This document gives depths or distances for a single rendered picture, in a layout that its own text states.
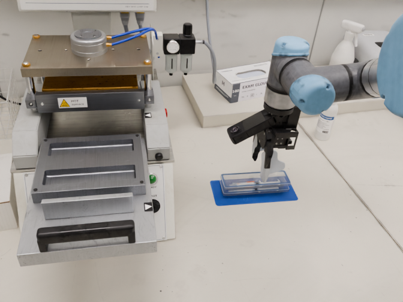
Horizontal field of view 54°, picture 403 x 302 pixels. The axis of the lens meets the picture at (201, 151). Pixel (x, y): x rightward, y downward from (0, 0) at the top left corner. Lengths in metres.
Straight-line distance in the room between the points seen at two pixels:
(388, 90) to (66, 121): 0.78
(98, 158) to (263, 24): 0.98
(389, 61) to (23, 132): 0.70
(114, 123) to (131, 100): 0.13
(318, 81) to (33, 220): 0.56
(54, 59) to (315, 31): 1.10
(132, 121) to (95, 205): 0.37
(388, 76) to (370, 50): 1.10
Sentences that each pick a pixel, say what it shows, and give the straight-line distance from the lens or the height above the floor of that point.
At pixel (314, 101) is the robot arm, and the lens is 0.79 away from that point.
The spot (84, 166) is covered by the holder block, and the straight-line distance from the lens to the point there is 0.79.
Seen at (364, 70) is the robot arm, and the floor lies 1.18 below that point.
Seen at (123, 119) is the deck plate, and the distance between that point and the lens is 1.03.
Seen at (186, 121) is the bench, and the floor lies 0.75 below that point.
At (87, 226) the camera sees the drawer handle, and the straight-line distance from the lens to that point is 0.66.
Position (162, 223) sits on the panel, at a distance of 0.94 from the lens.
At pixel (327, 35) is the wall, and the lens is 1.76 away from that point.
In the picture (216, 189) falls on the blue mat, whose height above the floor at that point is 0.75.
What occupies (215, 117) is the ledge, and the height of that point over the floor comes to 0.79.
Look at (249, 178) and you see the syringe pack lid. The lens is 1.08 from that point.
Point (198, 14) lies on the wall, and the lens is 1.50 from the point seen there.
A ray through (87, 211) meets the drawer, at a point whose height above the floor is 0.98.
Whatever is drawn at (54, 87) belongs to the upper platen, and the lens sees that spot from 0.93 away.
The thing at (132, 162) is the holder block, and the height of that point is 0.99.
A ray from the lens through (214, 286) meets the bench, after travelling 0.90.
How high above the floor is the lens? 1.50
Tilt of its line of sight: 37 degrees down
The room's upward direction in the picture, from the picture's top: 5 degrees clockwise
